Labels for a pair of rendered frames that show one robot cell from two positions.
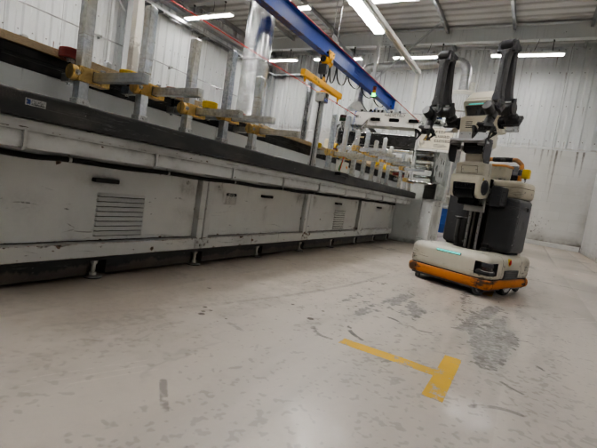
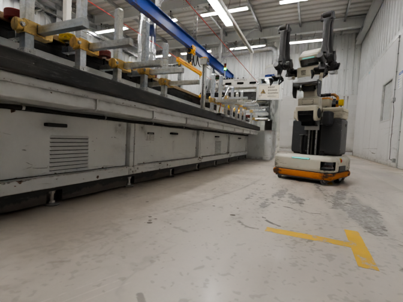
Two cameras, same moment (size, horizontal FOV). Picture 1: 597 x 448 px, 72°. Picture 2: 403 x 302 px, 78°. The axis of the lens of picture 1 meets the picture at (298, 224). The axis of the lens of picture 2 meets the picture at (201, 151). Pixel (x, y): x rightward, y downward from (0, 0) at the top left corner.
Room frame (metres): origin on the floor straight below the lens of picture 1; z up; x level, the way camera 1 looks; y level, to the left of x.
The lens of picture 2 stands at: (0.37, 0.20, 0.41)
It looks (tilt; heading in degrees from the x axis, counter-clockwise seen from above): 3 degrees down; 355
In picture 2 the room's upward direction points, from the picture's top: 3 degrees clockwise
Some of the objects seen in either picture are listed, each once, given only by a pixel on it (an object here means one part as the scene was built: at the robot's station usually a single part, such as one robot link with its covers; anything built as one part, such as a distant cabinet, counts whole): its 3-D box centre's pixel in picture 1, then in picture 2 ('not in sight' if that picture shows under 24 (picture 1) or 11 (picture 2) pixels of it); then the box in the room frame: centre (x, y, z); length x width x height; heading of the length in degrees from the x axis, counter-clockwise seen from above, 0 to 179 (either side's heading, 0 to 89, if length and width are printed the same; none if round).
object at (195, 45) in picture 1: (189, 93); (117, 51); (1.86, 0.57, 0.88); 0.04 x 0.04 x 0.48; 61
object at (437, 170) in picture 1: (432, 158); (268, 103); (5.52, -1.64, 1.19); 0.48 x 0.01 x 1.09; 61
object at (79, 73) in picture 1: (88, 76); (32, 30); (1.44, 0.80, 0.80); 0.14 x 0.06 x 0.05; 151
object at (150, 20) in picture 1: (145, 68); (81, 28); (1.64, 0.69, 0.90); 0.04 x 0.04 x 0.48; 61
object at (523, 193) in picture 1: (485, 209); (318, 127); (3.14, -1.40, 0.59); 0.55 x 0.34 x 0.83; 40
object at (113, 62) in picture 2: (191, 110); (120, 65); (1.88, 0.56, 0.81); 0.14 x 0.06 x 0.05; 151
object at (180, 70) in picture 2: (237, 118); (154, 72); (2.09, 0.38, 0.83); 0.43 x 0.03 x 0.04; 61
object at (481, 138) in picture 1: (471, 147); (307, 86); (2.89, -1.11, 0.99); 0.28 x 0.16 x 0.22; 40
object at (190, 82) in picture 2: (265, 132); (173, 83); (2.31, 0.26, 0.81); 0.43 x 0.03 x 0.04; 61
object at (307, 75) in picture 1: (322, 84); (190, 66); (8.46, -0.07, 2.65); 1.71 x 0.09 x 0.32; 151
